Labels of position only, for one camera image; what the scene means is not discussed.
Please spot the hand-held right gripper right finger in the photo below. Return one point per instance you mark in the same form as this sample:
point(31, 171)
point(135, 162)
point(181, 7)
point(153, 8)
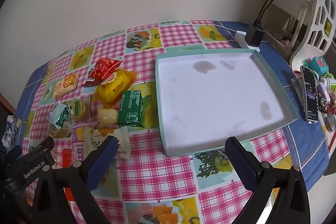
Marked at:
point(241, 161)

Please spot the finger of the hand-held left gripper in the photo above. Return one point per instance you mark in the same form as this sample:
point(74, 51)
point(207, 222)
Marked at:
point(46, 146)
point(14, 152)

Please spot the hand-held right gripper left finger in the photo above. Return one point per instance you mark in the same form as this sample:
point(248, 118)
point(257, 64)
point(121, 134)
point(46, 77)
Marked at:
point(105, 158)

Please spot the orange-red snack packet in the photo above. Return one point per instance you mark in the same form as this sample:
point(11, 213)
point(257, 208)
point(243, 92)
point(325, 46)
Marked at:
point(67, 158)

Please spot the white black-print snack packet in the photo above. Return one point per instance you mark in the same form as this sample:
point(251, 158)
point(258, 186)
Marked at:
point(122, 140)

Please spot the pink snack packet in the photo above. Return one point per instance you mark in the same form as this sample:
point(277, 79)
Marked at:
point(78, 153)

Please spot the green and white snack packet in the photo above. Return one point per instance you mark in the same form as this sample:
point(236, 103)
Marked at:
point(60, 116)

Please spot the pale translucent snack packet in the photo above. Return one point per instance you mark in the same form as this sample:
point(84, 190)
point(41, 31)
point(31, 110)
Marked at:
point(107, 117)

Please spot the clear cookie packet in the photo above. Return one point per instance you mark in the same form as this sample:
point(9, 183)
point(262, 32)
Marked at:
point(81, 108)

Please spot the dark green snack packet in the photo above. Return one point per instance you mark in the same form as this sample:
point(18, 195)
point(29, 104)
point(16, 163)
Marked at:
point(131, 108)

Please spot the cream orange snack packet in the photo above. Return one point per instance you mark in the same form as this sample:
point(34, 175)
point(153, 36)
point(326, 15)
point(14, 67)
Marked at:
point(65, 85)

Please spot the white tray with teal rim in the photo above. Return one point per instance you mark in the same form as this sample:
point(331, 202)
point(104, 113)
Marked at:
point(220, 98)

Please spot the yellow translucent snack packet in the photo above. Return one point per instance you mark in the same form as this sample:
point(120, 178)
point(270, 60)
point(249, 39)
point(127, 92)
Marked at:
point(115, 88)

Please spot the red snack packet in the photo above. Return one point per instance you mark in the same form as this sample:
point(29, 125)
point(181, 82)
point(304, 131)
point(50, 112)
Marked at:
point(105, 69)

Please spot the crumpled white blue wrapper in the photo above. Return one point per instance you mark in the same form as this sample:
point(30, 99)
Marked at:
point(10, 132)

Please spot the brown wooden board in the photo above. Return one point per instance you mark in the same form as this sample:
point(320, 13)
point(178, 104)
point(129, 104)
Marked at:
point(6, 103)

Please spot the clear glass jar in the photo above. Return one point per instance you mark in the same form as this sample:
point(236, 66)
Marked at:
point(330, 121)

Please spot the black smartphone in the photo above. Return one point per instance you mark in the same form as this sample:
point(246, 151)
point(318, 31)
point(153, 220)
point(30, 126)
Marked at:
point(311, 92)

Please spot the pale purple toy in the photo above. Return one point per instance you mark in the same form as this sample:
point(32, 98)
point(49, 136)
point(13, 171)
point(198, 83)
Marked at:
point(323, 91)

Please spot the white jar with green band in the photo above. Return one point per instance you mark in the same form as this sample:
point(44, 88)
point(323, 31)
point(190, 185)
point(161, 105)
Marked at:
point(331, 85)

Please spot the teal toy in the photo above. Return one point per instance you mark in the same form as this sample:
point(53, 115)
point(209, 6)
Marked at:
point(315, 65)

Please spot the white lattice chair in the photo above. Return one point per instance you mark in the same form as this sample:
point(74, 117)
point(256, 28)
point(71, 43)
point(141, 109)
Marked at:
point(299, 53)

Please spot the black charger on power strip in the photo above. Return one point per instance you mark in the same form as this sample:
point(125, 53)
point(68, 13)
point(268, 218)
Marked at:
point(240, 36)

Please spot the pink item on rack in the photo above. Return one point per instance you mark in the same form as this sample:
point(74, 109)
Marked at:
point(283, 42)

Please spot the yellow-green item behind chair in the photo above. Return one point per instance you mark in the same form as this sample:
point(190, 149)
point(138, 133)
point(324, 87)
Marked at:
point(327, 28)

